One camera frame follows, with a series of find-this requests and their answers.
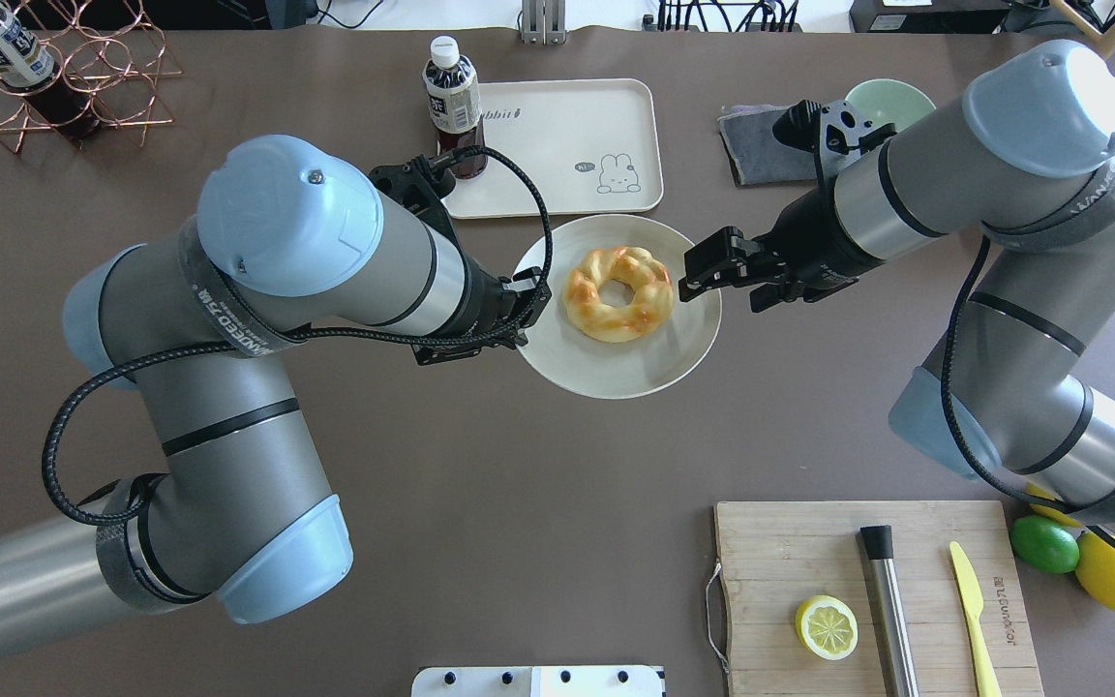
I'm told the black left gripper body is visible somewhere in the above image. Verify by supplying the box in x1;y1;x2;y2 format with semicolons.
413;256;534;366

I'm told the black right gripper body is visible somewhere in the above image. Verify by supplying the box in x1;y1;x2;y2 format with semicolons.
753;188;873;303

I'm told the braided glazed donut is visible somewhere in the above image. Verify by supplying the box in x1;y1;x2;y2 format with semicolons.
562;246;677;343

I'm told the white round plate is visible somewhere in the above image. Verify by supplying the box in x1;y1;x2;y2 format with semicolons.
521;215;723;400

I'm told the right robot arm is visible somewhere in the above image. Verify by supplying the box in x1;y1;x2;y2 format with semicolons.
678;40;1115;546

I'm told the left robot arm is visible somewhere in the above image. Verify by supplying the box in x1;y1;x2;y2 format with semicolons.
0;134;552;660

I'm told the cream rabbit tray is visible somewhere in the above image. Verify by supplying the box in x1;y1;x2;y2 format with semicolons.
479;78;665;217

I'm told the tea bottle on tray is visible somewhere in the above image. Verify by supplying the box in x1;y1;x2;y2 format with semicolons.
421;35;484;155

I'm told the grey folded cloth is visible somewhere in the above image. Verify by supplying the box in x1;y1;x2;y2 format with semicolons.
717;105;817;187

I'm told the green bowl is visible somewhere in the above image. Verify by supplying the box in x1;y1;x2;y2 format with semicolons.
845;78;937;133

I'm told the wooden cutting board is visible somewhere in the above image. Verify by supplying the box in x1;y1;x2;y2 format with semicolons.
706;500;1045;697

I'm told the steel cylinder muddler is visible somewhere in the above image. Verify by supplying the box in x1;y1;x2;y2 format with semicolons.
859;525;921;696

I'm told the yellow lemon upper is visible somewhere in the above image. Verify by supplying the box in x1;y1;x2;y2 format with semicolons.
1025;482;1083;529

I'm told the half lemon slice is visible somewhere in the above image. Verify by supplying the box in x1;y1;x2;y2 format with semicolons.
794;594;859;661

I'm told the yellow plastic knife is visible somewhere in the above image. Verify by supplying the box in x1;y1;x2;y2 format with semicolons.
949;541;1004;696

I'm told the green lime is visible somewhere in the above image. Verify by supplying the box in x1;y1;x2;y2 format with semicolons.
1009;515;1082;574

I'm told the dark tea bottle in rack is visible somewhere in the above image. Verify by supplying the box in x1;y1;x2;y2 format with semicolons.
0;1;103;142

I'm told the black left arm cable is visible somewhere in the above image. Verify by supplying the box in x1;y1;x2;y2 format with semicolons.
41;145;556;527

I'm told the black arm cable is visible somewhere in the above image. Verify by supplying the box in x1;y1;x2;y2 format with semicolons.
940;238;1115;582
41;145;556;527

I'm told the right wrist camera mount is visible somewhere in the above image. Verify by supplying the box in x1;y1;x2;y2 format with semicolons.
770;99;896;186

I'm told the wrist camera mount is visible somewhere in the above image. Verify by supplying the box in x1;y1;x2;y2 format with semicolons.
368;153;457;234
770;99;896;186

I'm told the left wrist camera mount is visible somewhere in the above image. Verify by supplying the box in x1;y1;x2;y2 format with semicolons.
368;153;457;234

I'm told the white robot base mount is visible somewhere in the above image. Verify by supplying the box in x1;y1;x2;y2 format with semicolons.
410;664;667;696

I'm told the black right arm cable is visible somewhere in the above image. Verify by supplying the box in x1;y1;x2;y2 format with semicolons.
940;238;1115;582

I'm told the copper wire bottle rack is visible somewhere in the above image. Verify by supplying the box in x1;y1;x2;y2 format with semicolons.
0;1;185;154

